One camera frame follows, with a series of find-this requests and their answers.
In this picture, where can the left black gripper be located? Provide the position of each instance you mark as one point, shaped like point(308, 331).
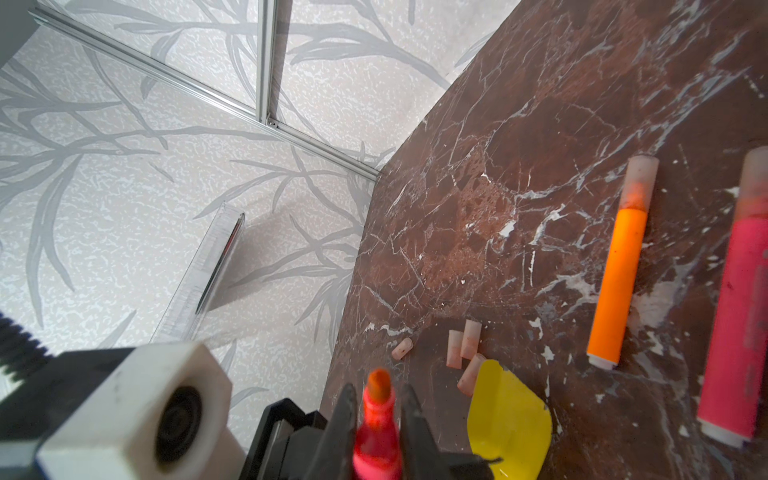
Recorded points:
point(293, 444)

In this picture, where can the red marker pen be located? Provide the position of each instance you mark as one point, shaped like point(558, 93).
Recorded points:
point(377, 452)

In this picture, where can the pink marker pen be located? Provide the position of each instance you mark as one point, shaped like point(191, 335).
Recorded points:
point(733, 376)

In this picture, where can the orange marker pen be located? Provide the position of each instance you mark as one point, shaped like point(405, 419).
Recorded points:
point(616, 292)

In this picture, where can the yellow toy shovel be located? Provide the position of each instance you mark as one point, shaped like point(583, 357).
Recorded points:
point(508, 424)

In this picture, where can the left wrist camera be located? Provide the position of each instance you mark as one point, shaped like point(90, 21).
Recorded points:
point(158, 411)

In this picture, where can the clear plastic wall bin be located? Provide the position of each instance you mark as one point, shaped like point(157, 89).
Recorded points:
point(200, 282)

